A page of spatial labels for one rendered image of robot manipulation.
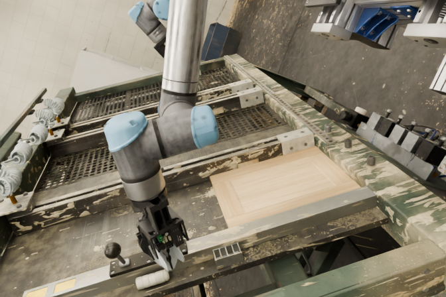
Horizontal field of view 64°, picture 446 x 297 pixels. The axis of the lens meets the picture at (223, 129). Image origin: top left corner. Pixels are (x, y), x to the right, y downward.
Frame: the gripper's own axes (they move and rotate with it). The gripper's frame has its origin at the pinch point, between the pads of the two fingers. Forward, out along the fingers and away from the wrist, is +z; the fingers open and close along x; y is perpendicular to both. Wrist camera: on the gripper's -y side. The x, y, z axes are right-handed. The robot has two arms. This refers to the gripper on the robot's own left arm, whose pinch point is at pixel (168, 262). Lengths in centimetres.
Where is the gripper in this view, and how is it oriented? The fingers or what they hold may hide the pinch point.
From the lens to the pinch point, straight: 84.3
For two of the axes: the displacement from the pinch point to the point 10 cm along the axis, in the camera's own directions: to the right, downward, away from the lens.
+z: 1.9, 8.9, 4.1
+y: 5.5, 2.5, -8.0
